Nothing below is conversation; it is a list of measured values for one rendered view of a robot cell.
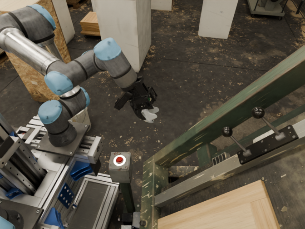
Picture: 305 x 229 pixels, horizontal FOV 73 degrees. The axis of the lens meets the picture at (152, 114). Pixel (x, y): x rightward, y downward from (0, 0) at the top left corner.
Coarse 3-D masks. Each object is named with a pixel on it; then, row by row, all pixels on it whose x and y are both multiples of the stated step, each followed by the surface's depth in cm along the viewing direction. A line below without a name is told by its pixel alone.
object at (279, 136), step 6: (258, 108) 62; (252, 114) 63; (258, 114) 61; (264, 114) 62; (264, 120) 63; (270, 126) 63; (276, 132) 63; (282, 132) 63; (276, 138) 63; (282, 138) 62
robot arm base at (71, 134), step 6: (72, 126) 115; (48, 132) 108; (60, 132) 107; (66, 132) 110; (72, 132) 113; (54, 138) 109; (60, 138) 109; (66, 138) 111; (72, 138) 114; (54, 144) 111; (60, 144) 111; (66, 144) 113
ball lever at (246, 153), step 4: (224, 128) 70; (228, 128) 69; (224, 132) 69; (228, 132) 68; (232, 132) 69; (224, 136) 70; (228, 136) 69; (232, 136) 70; (236, 140) 70; (240, 144) 70; (244, 148) 70; (244, 152) 71; (248, 152) 69; (244, 156) 71
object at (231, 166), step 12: (300, 132) 60; (288, 144) 62; (300, 144) 62; (264, 156) 67; (216, 168) 81; (228, 168) 76; (240, 168) 73; (192, 180) 89; (204, 180) 83; (216, 180) 81; (168, 192) 99; (180, 192) 92; (192, 192) 90; (156, 204) 103
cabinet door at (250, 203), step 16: (240, 192) 70; (256, 192) 66; (192, 208) 85; (208, 208) 79; (224, 208) 73; (240, 208) 68; (256, 208) 64; (272, 208) 61; (160, 224) 98; (176, 224) 89; (192, 224) 82; (208, 224) 76; (224, 224) 71; (240, 224) 66; (256, 224) 62; (272, 224) 58
